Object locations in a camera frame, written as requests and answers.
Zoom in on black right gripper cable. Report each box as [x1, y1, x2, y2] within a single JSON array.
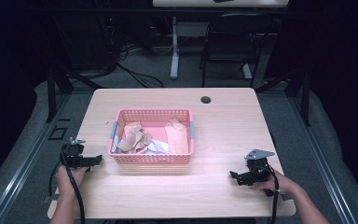
[[260, 165, 282, 224]]

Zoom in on aluminium floor rail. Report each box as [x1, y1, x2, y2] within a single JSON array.
[[0, 92, 73, 224], [287, 92, 358, 224]]

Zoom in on white background desk top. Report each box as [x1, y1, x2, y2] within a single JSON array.
[[152, 0, 290, 8]]

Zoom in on crumpled tan cloth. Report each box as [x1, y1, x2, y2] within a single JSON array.
[[117, 121, 153, 154]]

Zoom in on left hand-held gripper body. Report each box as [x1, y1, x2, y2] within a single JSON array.
[[61, 136, 90, 171]]

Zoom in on black floor socket frame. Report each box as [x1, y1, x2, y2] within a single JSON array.
[[48, 125, 69, 141]]

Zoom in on black floor cables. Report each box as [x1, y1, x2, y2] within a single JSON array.
[[115, 61, 165, 89]]

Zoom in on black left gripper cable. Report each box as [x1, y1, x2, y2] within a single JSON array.
[[48, 147, 86, 224]]

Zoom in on small white cloth strip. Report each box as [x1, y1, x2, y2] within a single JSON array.
[[111, 135, 121, 154]]

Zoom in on white cloth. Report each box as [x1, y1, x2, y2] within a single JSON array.
[[145, 138, 171, 155]]

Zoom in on pink plastic basket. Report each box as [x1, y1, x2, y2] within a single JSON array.
[[107, 108, 196, 165]]

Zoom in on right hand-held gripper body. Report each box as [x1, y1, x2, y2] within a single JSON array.
[[243, 148, 276, 185]]

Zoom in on white desk foot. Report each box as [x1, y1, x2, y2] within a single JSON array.
[[241, 63, 254, 80]]

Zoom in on person's right hand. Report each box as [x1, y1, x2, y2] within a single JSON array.
[[251, 169, 297, 197]]

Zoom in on white desk leg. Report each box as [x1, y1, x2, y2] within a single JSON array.
[[170, 16, 181, 80]]

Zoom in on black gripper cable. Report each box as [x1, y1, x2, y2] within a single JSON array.
[[260, 165, 282, 224], [48, 147, 86, 224]]

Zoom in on black metal stand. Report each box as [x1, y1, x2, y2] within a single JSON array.
[[45, 60, 104, 124], [255, 65, 312, 127]]

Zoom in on peach cloth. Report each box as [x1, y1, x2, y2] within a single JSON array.
[[164, 118, 190, 155]]

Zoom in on black folding chair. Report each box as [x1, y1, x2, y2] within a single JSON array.
[[199, 12, 282, 89]]

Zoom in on person's left hand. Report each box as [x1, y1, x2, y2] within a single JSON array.
[[55, 164, 89, 196]]

